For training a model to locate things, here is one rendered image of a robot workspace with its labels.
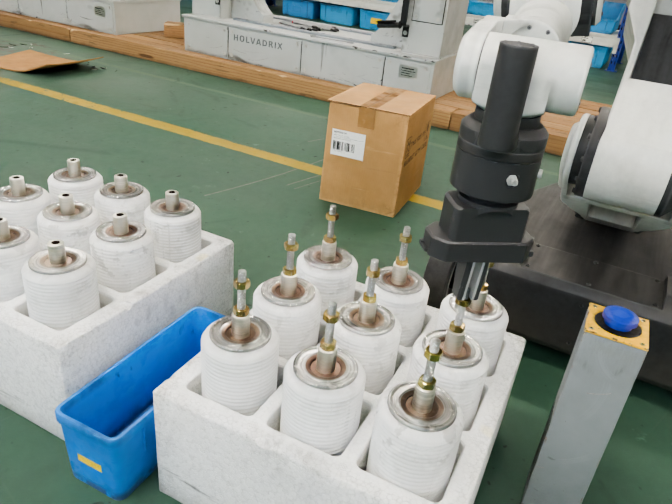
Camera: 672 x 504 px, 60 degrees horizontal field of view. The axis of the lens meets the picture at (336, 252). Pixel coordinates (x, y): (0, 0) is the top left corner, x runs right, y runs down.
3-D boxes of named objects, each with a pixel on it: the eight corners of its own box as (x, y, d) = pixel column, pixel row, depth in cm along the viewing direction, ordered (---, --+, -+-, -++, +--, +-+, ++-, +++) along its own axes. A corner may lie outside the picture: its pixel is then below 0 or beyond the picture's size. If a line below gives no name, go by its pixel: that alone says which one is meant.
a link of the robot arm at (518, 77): (464, 132, 65) (486, 26, 60) (562, 152, 62) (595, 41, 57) (441, 160, 56) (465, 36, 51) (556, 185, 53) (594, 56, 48)
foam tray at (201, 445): (298, 345, 111) (305, 263, 103) (500, 424, 97) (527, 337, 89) (158, 491, 80) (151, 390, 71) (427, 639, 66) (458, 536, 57)
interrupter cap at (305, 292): (280, 274, 85) (280, 269, 85) (324, 290, 83) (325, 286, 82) (249, 296, 79) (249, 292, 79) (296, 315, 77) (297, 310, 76)
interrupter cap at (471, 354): (434, 326, 77) (435, 322, 77) (489, 347, 74) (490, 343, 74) (412, 354, 71) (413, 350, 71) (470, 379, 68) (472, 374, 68)
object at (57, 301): (76, 336, 96) (62, 239, 88) (119, 357, 93) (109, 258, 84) (24, 367, 88) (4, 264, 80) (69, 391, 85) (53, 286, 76)
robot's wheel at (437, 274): (443, 287, 136) (460, 209, 126) (464, 294, 134) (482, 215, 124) (411, 328, 120) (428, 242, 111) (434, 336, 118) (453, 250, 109)
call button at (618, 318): (600, 314, 72) (605, 300, 71) (634, 325, 71) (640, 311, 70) (597, 330, 69) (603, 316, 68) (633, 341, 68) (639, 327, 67)
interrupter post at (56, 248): (59, 257, 84) (56, 236, 82) (71, 262, 83) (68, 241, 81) (45, 263, 82) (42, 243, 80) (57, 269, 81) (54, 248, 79)
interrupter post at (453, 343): (446, 343, 74) (450, 321, 73) (463, 350, 73) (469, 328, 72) (439, 352, 72) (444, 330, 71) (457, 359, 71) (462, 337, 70)
